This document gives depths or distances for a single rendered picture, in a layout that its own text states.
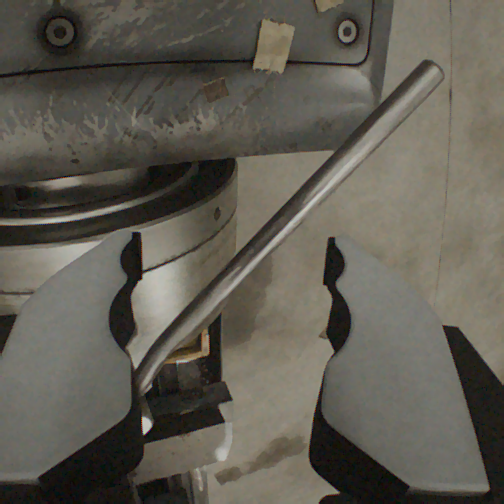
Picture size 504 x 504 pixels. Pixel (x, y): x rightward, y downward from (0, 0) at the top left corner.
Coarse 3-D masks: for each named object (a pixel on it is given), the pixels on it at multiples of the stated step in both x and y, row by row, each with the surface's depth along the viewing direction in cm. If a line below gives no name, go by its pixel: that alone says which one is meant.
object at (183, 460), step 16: (192, 416) 85; (208, 416) 85; (160, 432) 81; (176, 432) 81; (192, 432) 81; (208, 432) 83; (224, 432) 86; (144, 448) 78; (160, 448) 80; (176, 448) 82; (192, 448) 85; (208, 448) 87; (224, 448) 89; (144, 464) 82; (160, 464) 84; (176, 464) 86; (192, 464) 88; (208, 464) 91; (144, 480) 85
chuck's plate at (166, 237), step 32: (224, 160) 38; (160, 192) 31; (192, 192) 32; (224, 192) 31; (0, 224) 26; (32, 224) 26; (64, 224) 26; (96, 224) 27; (128, 224) 25; (160, 224) 26; (192, 224) 29; (0, 256) 22; (32, 256) 23; (64, 256) 23; (160, 256) 27; (0, 288) 24; (32, 288) 24
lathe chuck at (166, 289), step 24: (216, 240) 32; (168, 264) 28; (192, 264) 30; (216, 264) 33; (144, 288) 28; (168, 288) 29; (192, 288) 31; (0, 312) 25; (144, 312) 29; (168, 312) 30; (216, 312) 36; (144, 336) 30; (192, 336) 34
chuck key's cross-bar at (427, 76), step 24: (432, 72) 14; (408, 96) 15; (384, 120) 15; (360, 144) 16; (336, 168) 16; (312, 192) 17; (288, 216) 17; (264, 240) 18; (240, 264) 19; (216, 288) 19; (192, 312) 20; (168, 336) 21; (144, 360) 22; (144, 384) 22
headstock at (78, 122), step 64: (0, 0) 14; (64, 0) 15; (128, 0) 16; (192, 0) 17; (256, 0) 18; (384, 0) 21; (0, 64) 16; (64, 64) 17; (128, 64) 18; (192, 64) 19; (320, 64) 22; (384, 64) 23; (0, 128) 17; (64, 128) 19; (128, 128) 20; (192, 128) 21; (256, 128) 23; (320, 128) 25
